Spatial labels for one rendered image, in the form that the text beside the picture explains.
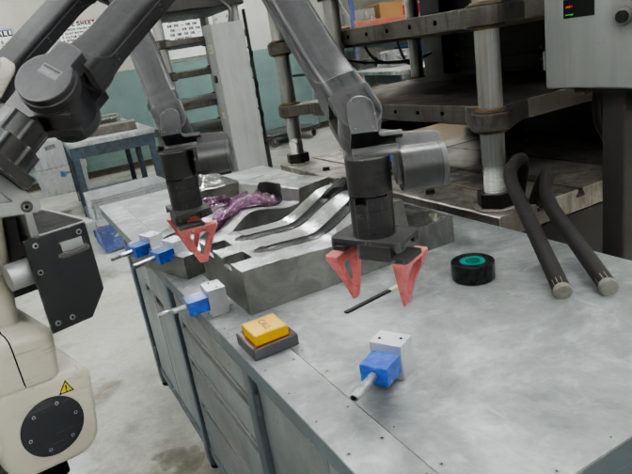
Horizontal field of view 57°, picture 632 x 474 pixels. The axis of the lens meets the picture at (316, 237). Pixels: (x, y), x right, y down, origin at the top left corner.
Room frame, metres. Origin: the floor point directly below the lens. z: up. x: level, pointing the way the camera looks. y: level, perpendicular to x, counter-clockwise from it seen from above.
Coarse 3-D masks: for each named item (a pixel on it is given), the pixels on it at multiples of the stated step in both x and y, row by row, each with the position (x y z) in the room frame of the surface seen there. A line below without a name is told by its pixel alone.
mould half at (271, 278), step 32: (320, 192) 1.35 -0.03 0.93; (288, 224) 1.28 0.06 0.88; (320, 224) 1.21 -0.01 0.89; (416, 224) 1.21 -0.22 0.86; (448, 224) 1.22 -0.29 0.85; (224, 256) 1.11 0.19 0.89; (256, 256) 1.08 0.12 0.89; (288, 256) 1.06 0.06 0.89; (320, 256) 1.08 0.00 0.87; (256, 288) 1.01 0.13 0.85; (288, 288) 1.04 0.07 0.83; (320, 288) 1.07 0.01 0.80
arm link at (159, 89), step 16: (112, 0) 1.27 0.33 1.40; (144, 48) 1.19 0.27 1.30; (144, 64) 1.17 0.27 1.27; (160, 64) 1.17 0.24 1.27; (144, 80) 1.15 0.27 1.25; (160, 80) 1.14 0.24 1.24; (160, 96) 1.11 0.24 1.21; (176, 96) 1.11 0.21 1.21; (160, 112) 1.09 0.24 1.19; (160, 128) 1.06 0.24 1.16
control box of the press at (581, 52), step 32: (576, 0) 1.36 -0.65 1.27; (608, 0) 1.29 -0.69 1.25; (576, 32) 1.36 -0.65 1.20; (608, 32) 1.29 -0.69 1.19; (544, 64) 1.44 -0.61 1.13; (576, 64) 1.36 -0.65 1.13; (608, 64) 1.29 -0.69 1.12; (608, 96) 1.34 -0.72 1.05; (608, 128) 1.34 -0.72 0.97; (608, 160) 1.34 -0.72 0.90; (608, 192) 1.34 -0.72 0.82; (608, 224) 1.34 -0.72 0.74
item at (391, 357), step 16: (384, 336) 0.75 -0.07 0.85; (400, 336) 0.74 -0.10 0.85; (384, 352) 0.73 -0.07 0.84; (400, 352) 0.71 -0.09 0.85; (368, 368) 0.70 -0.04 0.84; (384, 368) 0.68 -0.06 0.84; (400, 368) 0.71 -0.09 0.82; (368, 384) 0.67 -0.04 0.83; (384, 384) 0.68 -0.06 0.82; (352, 400) 0.65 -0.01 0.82
